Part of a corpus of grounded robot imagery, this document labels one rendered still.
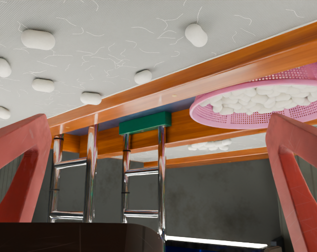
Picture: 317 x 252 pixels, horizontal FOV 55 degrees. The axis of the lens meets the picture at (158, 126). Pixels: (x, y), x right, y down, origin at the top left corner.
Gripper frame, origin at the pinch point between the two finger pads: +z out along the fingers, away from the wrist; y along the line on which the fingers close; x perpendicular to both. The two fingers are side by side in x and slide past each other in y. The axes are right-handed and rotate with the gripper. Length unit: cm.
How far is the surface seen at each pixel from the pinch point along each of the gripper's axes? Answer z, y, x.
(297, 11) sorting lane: 23.1, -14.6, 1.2
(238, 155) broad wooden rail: 74, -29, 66
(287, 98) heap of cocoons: 39, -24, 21
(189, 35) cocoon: 23.2, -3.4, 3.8
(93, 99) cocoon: 36.7, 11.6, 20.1
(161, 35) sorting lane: 26.2, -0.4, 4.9
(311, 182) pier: 124, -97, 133
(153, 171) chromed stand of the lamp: 53, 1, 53
